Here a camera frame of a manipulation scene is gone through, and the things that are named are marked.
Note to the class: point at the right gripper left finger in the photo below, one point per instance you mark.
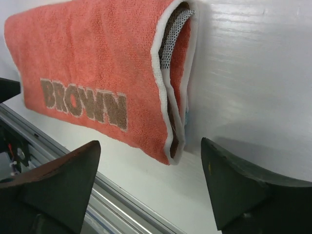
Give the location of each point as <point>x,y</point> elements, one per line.
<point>52,198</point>

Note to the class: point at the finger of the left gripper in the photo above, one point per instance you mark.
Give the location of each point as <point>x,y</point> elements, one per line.
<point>8,89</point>

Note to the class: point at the aluminium mounting rail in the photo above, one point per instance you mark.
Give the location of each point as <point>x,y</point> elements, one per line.
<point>110,209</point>

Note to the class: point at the brown bear towel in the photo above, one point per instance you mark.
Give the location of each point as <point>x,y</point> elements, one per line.
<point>120,67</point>

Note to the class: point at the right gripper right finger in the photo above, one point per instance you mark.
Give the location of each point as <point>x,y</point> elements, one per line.
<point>248,199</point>

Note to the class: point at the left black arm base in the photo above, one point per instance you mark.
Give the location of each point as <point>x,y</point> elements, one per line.
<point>16,147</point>

